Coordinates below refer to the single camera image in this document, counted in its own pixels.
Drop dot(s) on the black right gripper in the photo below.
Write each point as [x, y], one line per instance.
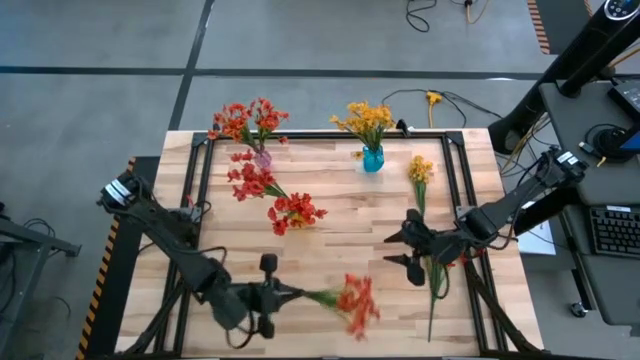
[442, 247]

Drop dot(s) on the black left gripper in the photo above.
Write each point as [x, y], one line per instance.
[259, 299]

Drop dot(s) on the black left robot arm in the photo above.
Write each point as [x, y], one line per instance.
[165, 235]

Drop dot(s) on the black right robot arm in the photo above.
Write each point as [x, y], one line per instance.
[510, 205]

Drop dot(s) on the teal glass vase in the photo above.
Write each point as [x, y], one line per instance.
[373, 161]

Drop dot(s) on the pink glass vase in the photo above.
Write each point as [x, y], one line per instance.
[263, 160]

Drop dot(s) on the white paper sheet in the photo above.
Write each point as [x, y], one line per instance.
[537, 245]

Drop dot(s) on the black angled support beam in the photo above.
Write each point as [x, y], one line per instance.
[547, 212]

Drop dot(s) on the black hazard-edged platform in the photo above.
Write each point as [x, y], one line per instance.
[112, 320]

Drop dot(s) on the black caster wheel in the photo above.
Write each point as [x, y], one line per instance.
[578, 310]

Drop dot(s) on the grey desk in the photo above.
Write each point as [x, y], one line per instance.
[570, 125]

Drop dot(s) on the black keyboard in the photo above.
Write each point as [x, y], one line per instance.
[617, 232]

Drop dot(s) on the black round desk device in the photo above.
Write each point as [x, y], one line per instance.
[610, 142]

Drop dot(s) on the grey metal cart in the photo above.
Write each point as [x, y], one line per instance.
[30, 239]

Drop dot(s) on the black tower fan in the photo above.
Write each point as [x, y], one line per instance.
[575, 56]

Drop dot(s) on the orange black hazard tape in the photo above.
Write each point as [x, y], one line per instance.
[539, 25]

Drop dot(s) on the black desk pole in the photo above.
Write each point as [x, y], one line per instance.
[600, 67]

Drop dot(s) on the black laptop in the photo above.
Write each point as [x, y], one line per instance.
[629, 97]

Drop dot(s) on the silver metal bracket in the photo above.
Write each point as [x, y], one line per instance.
[462, 212]
[192, 214]

